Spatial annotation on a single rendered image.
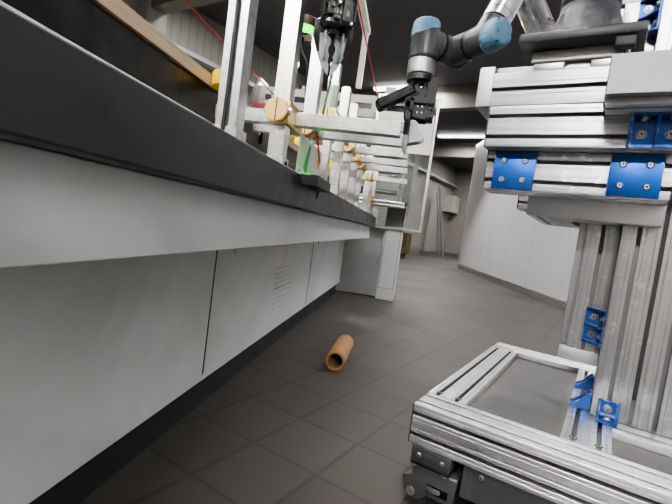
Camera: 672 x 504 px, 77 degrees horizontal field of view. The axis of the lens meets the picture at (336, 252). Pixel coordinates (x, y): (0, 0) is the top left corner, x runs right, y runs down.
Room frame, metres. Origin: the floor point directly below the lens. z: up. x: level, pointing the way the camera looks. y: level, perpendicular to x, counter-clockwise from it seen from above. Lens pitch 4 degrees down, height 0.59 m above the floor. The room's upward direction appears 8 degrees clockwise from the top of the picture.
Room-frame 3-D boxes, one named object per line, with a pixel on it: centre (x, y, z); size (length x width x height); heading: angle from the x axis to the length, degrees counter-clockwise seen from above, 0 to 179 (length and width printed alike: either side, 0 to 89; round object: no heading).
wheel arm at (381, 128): (1.00, 0.11, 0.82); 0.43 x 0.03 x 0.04; 81
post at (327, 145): (1.46, 0.08, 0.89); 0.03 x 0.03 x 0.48; 81
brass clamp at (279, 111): (0.99, 0.16, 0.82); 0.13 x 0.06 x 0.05; 171
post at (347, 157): (1.95, 0.01, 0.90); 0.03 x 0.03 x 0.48; 81
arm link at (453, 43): (1.24, -0.26, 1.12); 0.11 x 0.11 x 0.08; 29
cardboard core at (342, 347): (1.86, -0.08, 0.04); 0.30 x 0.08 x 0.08; 171
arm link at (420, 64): (1.21, -0.16, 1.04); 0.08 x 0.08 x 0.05
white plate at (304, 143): (1.18, 0.10, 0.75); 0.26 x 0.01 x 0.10; 171
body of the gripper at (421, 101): (1.20, -0.17, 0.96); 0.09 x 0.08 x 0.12; 81
